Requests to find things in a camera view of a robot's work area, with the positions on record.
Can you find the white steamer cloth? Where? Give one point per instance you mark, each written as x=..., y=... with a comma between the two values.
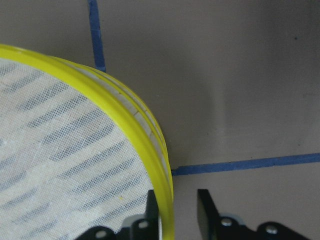
x=65, y=166

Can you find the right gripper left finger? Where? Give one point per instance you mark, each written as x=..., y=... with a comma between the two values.
x=146, y=226

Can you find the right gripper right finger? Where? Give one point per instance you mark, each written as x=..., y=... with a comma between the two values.
x=207, y=215

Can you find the yellow steamer layer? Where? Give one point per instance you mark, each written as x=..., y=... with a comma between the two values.
x=78, y=149
x=126, y=109

